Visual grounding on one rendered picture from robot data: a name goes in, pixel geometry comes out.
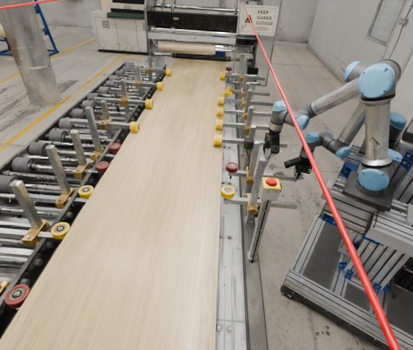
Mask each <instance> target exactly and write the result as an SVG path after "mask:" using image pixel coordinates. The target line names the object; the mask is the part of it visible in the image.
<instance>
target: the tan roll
mask: <svg viewBox="0 0 413 350"><path fill-rule="evenodd" d="M151 46H152V47H158V50H159V51H173V52H183V53H202V54H212V55H215V51H222V52H233V53H234V52H235V50H233V49H216V45H213V44H194V43H184V42H164V41H159V42H158V44H151Z"/></svg>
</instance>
